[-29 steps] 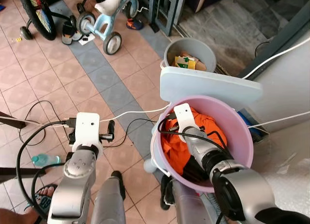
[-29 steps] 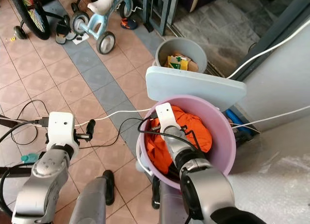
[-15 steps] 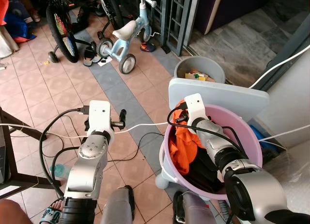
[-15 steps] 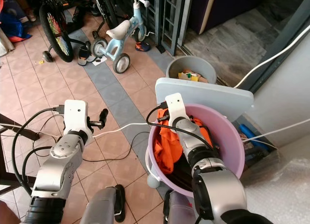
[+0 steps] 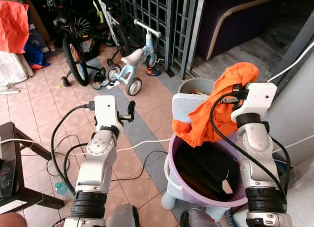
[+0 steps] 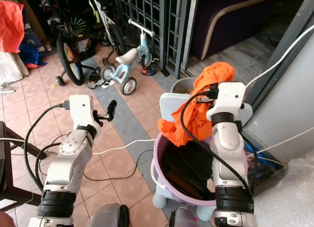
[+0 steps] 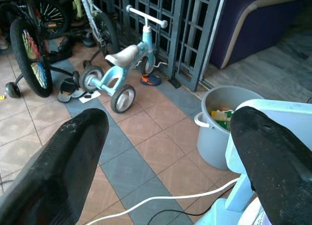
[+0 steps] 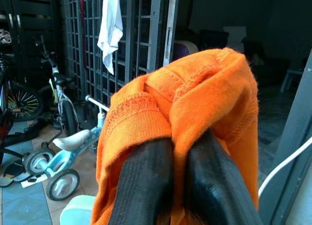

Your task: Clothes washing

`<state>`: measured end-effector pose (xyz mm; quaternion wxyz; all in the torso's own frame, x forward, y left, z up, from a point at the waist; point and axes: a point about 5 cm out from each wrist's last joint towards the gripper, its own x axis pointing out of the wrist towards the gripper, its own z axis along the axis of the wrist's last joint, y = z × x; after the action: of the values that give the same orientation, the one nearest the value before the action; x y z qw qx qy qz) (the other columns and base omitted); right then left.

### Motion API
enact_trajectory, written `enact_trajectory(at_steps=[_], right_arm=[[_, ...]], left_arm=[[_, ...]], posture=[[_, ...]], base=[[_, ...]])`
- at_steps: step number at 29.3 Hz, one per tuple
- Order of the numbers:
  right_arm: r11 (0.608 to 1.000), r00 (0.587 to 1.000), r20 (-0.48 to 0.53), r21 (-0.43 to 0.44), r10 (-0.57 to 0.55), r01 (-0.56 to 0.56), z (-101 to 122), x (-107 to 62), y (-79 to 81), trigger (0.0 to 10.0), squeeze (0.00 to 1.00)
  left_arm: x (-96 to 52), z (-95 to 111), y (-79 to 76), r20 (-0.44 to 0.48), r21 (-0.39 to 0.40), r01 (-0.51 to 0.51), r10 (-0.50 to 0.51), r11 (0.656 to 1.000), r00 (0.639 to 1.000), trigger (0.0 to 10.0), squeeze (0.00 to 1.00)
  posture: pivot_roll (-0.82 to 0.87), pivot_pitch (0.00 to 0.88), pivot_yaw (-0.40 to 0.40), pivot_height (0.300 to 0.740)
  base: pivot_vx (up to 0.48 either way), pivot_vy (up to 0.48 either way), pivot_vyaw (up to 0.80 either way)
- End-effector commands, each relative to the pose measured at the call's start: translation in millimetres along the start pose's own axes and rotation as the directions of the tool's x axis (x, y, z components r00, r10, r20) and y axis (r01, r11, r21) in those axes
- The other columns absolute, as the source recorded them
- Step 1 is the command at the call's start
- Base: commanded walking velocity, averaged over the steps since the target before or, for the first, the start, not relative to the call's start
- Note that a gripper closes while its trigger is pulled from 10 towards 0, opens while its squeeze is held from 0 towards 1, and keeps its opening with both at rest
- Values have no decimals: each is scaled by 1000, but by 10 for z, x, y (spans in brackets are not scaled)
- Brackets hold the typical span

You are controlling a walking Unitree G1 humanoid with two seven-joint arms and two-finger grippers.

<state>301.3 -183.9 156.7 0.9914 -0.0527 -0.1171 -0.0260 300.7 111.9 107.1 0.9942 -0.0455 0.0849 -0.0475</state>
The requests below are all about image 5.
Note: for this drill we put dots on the dark metal grid gate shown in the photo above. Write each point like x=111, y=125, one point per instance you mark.
x=174, y=20

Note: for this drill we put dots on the light blue plastic stool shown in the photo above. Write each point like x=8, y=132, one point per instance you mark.
x=184, y=106

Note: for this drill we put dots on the white foam sheet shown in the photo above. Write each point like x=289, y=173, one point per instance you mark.
x=300, y=197

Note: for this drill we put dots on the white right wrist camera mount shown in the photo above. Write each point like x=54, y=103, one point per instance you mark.
x=260, y=98

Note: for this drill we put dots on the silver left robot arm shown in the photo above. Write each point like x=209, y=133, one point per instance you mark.
x=97, y=160

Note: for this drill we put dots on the grey plastic bucket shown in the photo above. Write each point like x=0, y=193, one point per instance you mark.
x=194, y=85

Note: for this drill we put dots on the orange cloth garment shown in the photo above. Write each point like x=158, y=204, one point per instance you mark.
x=223, y=84

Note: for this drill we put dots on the light blue child balance bike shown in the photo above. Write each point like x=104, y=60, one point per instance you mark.
x=130, y=65

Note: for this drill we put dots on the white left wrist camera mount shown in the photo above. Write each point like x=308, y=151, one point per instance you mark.
x=105, y=110

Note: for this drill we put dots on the dark wooden table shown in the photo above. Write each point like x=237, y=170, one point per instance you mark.
x=14, y=138

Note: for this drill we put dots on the dark purple sofa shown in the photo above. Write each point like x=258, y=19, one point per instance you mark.
x=235, y=15

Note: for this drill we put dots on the black child bicycle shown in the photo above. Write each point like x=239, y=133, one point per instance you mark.
x=74, y=50

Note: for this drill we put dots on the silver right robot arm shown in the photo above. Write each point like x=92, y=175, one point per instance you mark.
x=259, y=153

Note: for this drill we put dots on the purple plastic laundry bucket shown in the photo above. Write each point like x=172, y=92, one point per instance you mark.
x=171, y=173

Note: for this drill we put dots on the red cloth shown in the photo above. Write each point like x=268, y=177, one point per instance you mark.
x=12, y=25

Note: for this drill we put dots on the black garment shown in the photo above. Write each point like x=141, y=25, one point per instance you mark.
x=206, y=165

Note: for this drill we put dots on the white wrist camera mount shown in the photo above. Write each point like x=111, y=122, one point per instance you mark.
x=105, y=110
x=260, y=98

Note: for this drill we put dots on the green plastic bottle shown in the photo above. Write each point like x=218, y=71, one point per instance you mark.
x=62, y=188

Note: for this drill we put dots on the blue bag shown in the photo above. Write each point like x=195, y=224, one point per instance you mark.
x=35, y=55

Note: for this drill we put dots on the grey washing machine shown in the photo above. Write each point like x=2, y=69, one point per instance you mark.
x=294, y=109

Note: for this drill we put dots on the white bicycle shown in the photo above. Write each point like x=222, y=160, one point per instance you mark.
x=114, y=25

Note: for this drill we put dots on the grey robot right leg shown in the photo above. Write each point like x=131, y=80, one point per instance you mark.
x=198, y=219

